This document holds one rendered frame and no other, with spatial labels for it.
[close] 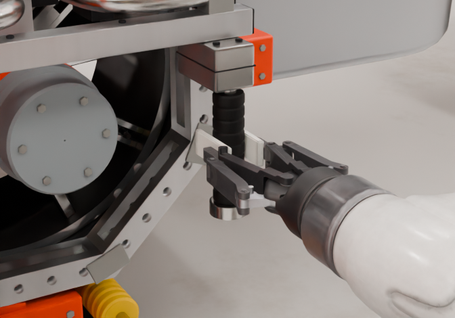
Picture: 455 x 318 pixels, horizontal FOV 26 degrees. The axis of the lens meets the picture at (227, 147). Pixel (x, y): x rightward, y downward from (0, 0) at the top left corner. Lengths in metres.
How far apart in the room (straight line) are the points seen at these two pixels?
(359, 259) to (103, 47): 0.35
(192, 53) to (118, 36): 0.11
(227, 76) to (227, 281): 1.50
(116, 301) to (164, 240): 1.34
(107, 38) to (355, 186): 0.30
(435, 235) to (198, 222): 2.03
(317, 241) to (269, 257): 1.73
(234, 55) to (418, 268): 0.36
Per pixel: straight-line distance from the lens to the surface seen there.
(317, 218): 0.90
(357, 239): 0.85
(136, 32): 1.03
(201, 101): 1.31
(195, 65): 1.09
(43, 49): 0.99
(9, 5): 1.00
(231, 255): 2.64
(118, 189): 1.40
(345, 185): 0.91
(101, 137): 1.10
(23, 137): 1.06
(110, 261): 1.34
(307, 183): 0.94
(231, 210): 1.11
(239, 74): 1.07
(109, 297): 1.40
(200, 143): 1.11
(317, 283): 2.52
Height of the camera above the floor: 1.24
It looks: 22 degrees down
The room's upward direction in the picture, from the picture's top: straight up
